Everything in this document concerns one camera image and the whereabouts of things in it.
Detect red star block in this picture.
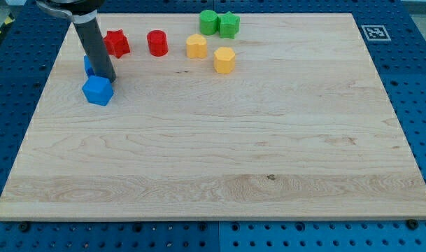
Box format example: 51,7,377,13
104,29,131,58

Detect black bolt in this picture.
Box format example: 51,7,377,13
17,222,31,232
406,219,419,230

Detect red cylinder block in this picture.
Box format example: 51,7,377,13
147,30,169,57

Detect blue cube block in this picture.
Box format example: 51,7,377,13
82,76,114,106

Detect black bolt left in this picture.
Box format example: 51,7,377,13
17,222,31,232

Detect black bolt right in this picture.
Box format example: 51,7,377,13
406,219,419,230

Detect yellow heart block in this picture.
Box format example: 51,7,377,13
185,34,208,59

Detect wooden board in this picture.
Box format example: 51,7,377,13
0,13,426,222

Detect green cylinder block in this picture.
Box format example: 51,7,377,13
199,10,219,36

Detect green star block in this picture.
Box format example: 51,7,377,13
218,11,240,39

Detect white fiducial marker tag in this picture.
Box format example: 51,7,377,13
362,24,391,41

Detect yellow hexagon block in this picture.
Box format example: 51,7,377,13
213,47,236,74

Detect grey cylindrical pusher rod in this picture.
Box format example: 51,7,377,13
73,11,116,83

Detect dark robot end effector mount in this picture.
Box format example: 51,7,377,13
35,0,105,21

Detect blue block behind rod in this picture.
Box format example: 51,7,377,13
83,55,94,78

